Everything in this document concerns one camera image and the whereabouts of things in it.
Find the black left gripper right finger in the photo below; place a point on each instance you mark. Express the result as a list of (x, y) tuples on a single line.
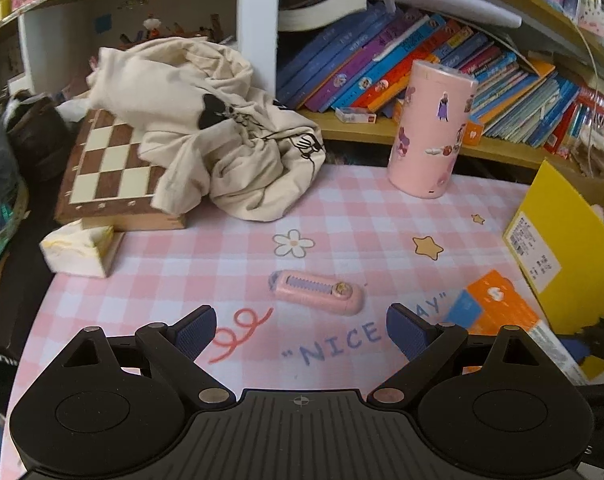
[(473, 404)]

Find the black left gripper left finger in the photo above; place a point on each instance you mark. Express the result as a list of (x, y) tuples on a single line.
[(119, 405)]

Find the orange white carton box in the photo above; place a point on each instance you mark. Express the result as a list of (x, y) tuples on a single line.
[(491, 302)]

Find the pink utility knife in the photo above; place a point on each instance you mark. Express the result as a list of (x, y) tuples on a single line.
[(317, 292)]

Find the yellow cardboard box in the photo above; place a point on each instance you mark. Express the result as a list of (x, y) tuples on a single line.
[(557, 238)]

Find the small white paper box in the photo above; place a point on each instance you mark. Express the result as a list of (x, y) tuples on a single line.
[(78, 250)]

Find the pink checkered table mat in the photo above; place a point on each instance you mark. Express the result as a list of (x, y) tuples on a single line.
[(366, 335)]

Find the wooden chessboard box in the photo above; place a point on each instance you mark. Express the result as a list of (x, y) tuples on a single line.
[(107, 184)]

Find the small orange box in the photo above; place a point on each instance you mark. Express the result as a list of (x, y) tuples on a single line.
[(472, 134)]

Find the beige crumpled cloth bag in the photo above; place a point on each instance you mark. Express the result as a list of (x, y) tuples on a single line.
[(212, 131)]

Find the pink sticker cylinder container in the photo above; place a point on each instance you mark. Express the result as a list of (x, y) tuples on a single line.
[(429, 129)]

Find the small white card box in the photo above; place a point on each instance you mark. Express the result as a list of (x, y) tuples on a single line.
[(355, 115)]

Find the row of leaning books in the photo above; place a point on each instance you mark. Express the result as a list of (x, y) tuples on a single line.
[(367, 63)]

